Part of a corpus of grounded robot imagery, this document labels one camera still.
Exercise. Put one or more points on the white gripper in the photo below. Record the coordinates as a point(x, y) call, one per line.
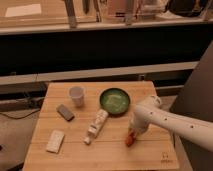
point(137, 125)

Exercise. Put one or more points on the red pepper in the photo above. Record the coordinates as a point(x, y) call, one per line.
point(130, 139)

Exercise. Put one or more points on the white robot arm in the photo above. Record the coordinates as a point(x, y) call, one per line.
point(148, 111)

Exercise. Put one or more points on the green frying pan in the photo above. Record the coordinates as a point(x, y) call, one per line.
point(115, 101)

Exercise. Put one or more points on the white plastic cup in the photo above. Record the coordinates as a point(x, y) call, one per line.
point(77, 95)

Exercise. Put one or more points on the grey sponge block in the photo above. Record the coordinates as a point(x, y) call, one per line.
point(65, 112)

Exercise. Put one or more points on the white rectangular block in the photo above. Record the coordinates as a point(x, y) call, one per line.
point(55, 141)

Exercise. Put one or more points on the white pan handle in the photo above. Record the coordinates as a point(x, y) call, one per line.
point(95, 126)

